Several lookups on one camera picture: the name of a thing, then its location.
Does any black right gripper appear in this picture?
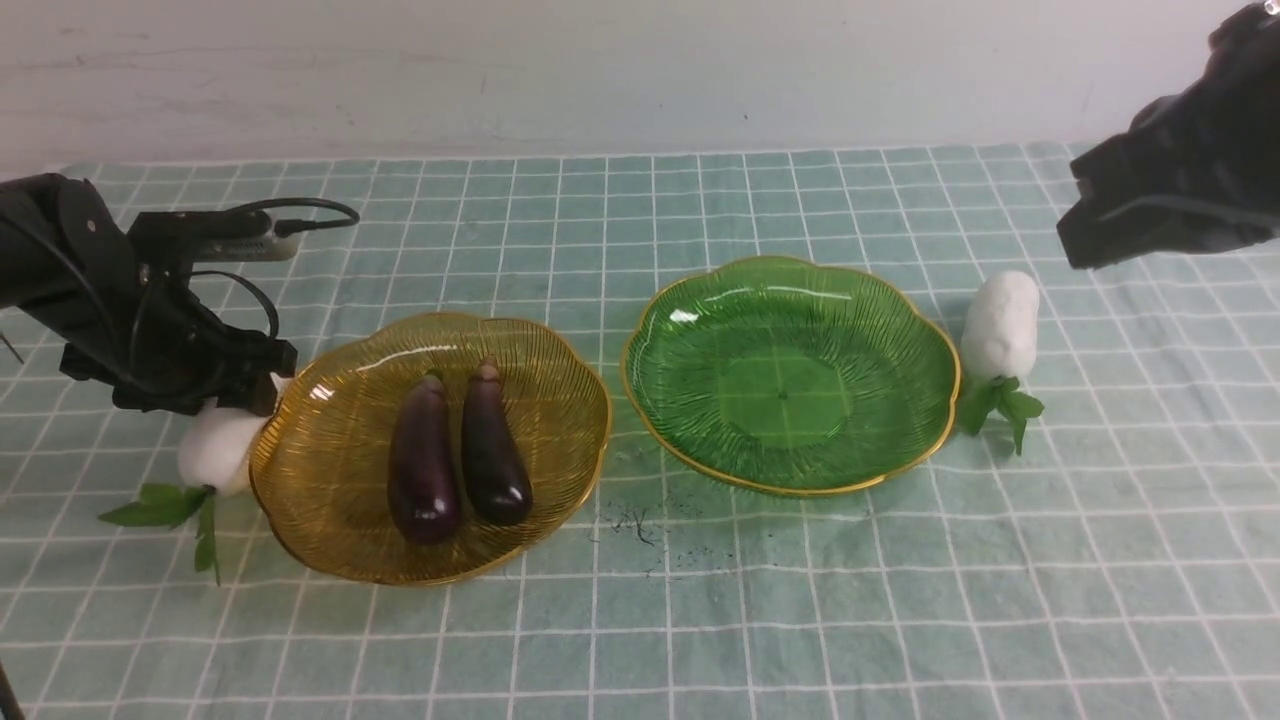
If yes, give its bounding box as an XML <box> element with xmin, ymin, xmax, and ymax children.
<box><xmin>1057</xmin><ymin>1</ymin><xmax>1279</xmax><ymax>270</ymax></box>

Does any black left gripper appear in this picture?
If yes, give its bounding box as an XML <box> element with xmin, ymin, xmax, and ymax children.
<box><xmin>59</xmin><ymin>275</ymin><xmax>298</xmax><ymax>416</ymax></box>

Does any white radish with leaves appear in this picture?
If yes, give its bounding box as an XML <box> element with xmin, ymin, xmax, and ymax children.
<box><xmin>99</xmin><ymin>400</ymin><xmax>268</xmax><ymax>585</ymax></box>
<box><xmin>957</xmin><ymin>270</ymin><xmax>1044</xmax><ymax>456</ymax></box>

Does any dark purple eggplant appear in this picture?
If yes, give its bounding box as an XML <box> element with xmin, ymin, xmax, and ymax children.
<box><xmin>387</xmin><ymin>370</ymin><xmax>463</xmax><ymax>544</ymax></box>
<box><xmin>460</xmin><ymin>355</ymin><xmax>532</xmax><ymax>527</ymax></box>

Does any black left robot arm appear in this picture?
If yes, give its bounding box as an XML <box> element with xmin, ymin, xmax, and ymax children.
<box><xmin>1</xmin><ymin>173</ymin><xmax>297</xmax><ymax>416</ymax></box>

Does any amber glass plate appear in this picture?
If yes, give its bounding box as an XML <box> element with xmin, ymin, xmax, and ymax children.
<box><xmin>250</xmin><ymin>313</ymin><xmax>613</xmax><ymax>585</ymax></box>

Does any green checkered tablecloth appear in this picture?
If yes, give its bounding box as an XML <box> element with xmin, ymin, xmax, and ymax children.
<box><xmin>1</xmin><ymin>143</ymin><xmax>1279</xmax><ymax>719</ymax></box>

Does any green glass plate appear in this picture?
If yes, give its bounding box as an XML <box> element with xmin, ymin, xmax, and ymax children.
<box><xmin>620</xmin><ymin>256</ymin><xmax>963</xmax><ymax>498</ymax></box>

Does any black wrist camera with cable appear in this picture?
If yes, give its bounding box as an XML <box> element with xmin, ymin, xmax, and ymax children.
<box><xmin>128</xmin><ymin>197</ymin><xmax>361</xmax><ymax>341</ymax></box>

